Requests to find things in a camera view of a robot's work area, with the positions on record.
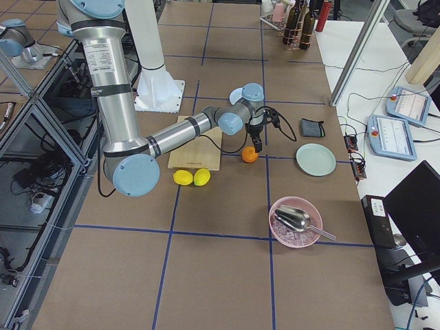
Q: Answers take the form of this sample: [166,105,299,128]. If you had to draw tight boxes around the red thermos bottle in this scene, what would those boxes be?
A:
[316,0,333,32]

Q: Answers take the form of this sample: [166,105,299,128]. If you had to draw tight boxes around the folded grey cloth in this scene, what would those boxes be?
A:
[300,118,326,138]

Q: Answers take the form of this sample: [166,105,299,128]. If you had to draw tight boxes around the light blue plate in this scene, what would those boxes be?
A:
[229,87,243,105]

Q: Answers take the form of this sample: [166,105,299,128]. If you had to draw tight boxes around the copper wire bottle rack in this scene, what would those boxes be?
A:
[260,0,309,50]

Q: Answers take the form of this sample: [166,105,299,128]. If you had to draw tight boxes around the wooden cutting board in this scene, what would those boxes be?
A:
[168,137,221,171]

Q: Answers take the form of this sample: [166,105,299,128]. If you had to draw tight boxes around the orange black usb hub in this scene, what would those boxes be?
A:
[349,153,366,182]
[344,135,358,151]

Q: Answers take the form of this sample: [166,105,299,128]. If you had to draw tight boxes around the black computer box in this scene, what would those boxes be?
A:
[361,195,397,249]

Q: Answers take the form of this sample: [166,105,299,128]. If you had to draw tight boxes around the black camera cable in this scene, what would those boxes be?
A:
[197,106,298,154]

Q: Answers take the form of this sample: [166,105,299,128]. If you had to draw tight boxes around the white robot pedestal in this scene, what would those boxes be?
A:
[124,0,185,113]

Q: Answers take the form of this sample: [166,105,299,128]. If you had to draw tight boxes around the yellow lemon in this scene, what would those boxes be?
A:
[173,170,193,186]
[193,168,211,186]

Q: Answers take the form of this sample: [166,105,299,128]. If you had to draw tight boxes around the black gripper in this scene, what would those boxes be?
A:
[246,124,264,153]

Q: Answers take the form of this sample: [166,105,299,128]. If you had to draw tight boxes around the metal scoop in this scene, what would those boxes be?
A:
[274,205,336,241]

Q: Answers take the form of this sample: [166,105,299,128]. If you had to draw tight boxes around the orange mandarin fruit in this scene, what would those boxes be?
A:
[241,146,259,164]

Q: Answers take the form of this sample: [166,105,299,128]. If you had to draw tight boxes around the dark wine bottle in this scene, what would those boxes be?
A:
[283,1,301,45]
[299,0,316,50]

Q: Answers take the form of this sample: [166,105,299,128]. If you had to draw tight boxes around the pink bowl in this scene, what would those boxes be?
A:
[269,197,323,248]

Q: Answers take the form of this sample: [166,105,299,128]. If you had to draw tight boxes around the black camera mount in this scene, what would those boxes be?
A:
[263,107,281,129]

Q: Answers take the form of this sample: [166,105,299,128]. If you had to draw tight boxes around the black computer monitor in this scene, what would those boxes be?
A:
[384,160,439,261]

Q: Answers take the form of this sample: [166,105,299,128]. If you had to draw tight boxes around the blue teach pendant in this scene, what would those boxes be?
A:
[386,86,432,127]
[367,115,417,161]

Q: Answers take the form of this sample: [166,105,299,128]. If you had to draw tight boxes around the aluminium frame post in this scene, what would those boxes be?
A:
[329,0,391,107]

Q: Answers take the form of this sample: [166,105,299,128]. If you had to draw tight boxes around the light green plate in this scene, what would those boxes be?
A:
[296,143,336,177]

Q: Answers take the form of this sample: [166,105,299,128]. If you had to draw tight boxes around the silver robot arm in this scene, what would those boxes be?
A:
[1,19,43,63]
[57,1,264,197]

